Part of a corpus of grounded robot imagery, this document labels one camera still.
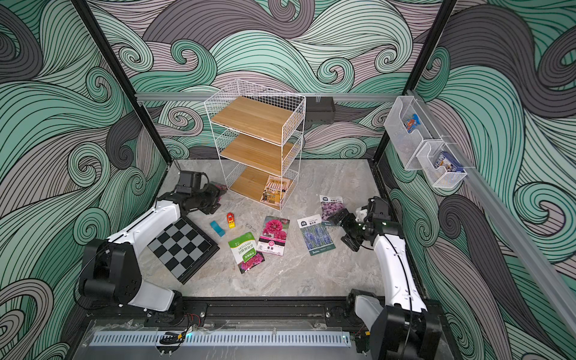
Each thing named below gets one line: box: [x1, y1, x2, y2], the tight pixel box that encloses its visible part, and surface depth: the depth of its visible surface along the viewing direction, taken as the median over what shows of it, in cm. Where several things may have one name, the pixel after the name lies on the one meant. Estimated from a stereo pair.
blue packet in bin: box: [434, 151, 465, 173], surface depth 66 cm
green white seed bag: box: [228, 232, 266, 274], surface depth 89 cm
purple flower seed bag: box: [319, 195, 345, 226], surface depth 103 cm
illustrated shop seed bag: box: [259, 174, 291, 207], surface depth 109 cm
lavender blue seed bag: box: [296, 213, 336, 257], surface depth 94 cm
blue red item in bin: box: [403, 113, 422, 134], surface depth 85 cm
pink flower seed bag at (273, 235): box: [256, 215, 291, 257], surface depth 94 cm
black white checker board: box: [147, 216, 220, 285], surface depth 85 cm
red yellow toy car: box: [226, 212, 237, 229], surface depth 97 cm
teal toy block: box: [210, 220, 226, 237], surface depth 97 cm
